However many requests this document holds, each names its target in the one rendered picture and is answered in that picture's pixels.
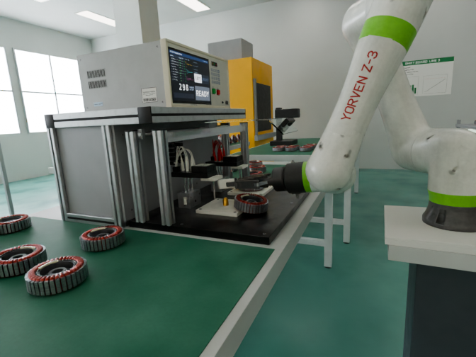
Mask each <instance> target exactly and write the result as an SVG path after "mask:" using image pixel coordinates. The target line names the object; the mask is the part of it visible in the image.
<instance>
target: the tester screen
mask: <svg viewBox="0 0 476 357"><path fill-rule="evenodd" d="M169 58H170V66H171V82H172V90H173V99H174V101H194V102H206V103H210V101H197V100H196V90H195V86H202V87H208V88H210V85H209V84H202V83H197V82H195V78H194V73H195V74H201V75H204V76H208V78H209V74H208V61H206V60H204V59H199V58H197V57H192V56H190V55H186V54H183V53H180V52H177V51H174V50H170V49H169ZM179 83H181V84H188V87H189V91H179ZM174 92H176V93H184V94H194V99H193V98H174Z"/></svg>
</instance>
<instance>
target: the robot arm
mask: <svg viewBox="0 0 476 357"><path fill-rule="evenodd" d="M432 2H433V0H358V1H357V2H355V3H354V4H353V5H352V6H351V7H350V8H349V9H348V11H347V12H346V14H345V16H344V19H343V22H342V32H343V34H344V37H345V39H346V41H347V42H348V44H349V46H350V47H351V49H352V51H353V53H354V54H353V59H352V61H351V65H350V68H349V71H348V74H347V77H346V80H345V83H344V86H343V89H342V91H341V94H340V97H339V100H338V101H337V104H336V106H335V109H334V111H333V113H332V115H331V117H330V120H329V122H328V124H327V126H326V128H325V130H324V132H323V134H322V136H321V138H320V140H319V142H318V144H317V146H316V147H315V149H314V151H313V153H312V155H311V156H310V158H309V159H308V161H302V162H294V160H292V162H291V163H289V164H286V165H285V166H282V167H275V168H274V169H273V171H272V173H267V174H261V175H255V176H243V177H241V178H238V179H237V178H229V179H221V180H218V181H217V183H218V188H219V189H224V188H235V189H239V188H255V189H260V187H263V188H268V186H273V189H274V190H275V191H287V192H289V193H292V194H295V195H296V198H299V194H301V193H309V192H325V193H334V194H338V193H343V192H346V191H347V190H348V189H350V188H351V187H352V185H353V184H354V183H355V180H356V168H355V166H354V164H355V161H356V157H357V155H358V151H359V149H360V147H361V143H362V141H363V138H364V136H365V133H366V131H367V129H368V126H369V124H370V122H371V119H372V117H373V115H374V113H375V111H376V108H377V107H378V108H379V111H380V114H381V117H382V121H383V124H384V126H385V131H386V133H387V138H388V142H389V145H390V151H391V155H392V158H393V159H394V161H395V162H396V163H397V164H398V165H399V166H400V167H402V168H404V169H409V170H412V171H419V172H423V173H427V174H428V188H427V190H428V193H429V204H428V206H427V208H426V210H425V211H424V213H423V214H422V221H423V222H424V223H426V224H427V225H430V226H432V227H436V228H439V229H442V230H449V231H454V232H476V129H471V128H430V126H429V124H428V123H427V121H426V118H425V117H424V114H423V113H422V111H421V109H420V107H419V104H418V103H417V100H416V98H415V96H414V93H413V91H412V88H411V86H410V83H409V80H408V78H407V75H406V72H405V70H404V66H403V63H402V61H403V59H404V57H405V56H406V54H407V52H408V50H409V48H410V47H411V45H412V43H413V41H414V39H415V37H416V35H417V33H418V31H419V29H420V27H421V25H422V23H423V21H424V19H425V17H426V15H427V13H428V11H429V8H430V6H431V4H432Z"/></svg>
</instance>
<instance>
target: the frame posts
mask: <svg viewBox="0 0 476 357"><path fill-rule="evenodd" d="M239 124H240V125H244V131H243V132H240V142H241V155H243V160H244V164H248V167H246V168H244V169H242V177H243V176H250V170H249V137H248V122H244V123H239ZM152 136H153V143H154V155H155V163H156V170H157V183H158V190H159V204H160V210H161V224H162V225H166V226H171V225H172V224H175V223H176V221H175V213H174V198H173V191H172V182H171V168H170V160H169V146H168V138H167V129H155V130H152ZM125 137H126V143H127V155H128V161H129V167H130V178H131V184H132V195H133V201H134V208H135V219H136V222H141V223H144V222H146V221H148V220H149V211H148V204H147V193H146V186H145V174H144V167H143V160H142V148H141V142H140V140H139V139H138V135H137V130H125ZM221 138H222V144H223V147H224V150H225V156H227V155H230V135H229V134H224V135H221ZM223 174H224V176H228V177H229V179H231V178H232V175H231V167H230V166H224V167H223Z"/></svg>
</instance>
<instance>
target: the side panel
mask: <svg viewBox="0 0 476 357"><path fill-rule="evenodd" d="M46 129H47V137H48V141H49V146H50V154H51V158H52V165H53V170H54V175H55V182H56V187H57V194H58V198H59V206H60V211H61V216H62V220H64V221H65V220H66V221H70V222H80V223H86V224H91V225H101V226H107V225H109V226H110V225H115V226H116V225H117V226H120V227H123V228H124V227H127V226H128V221H126V222H125V221H123V211H122V205H121V199H120V189H119V183H118V172H117V167H116V161H115V151H114V145H113V135H112V129H111V125H103V126H88V127H60V128H46Z"/></svg>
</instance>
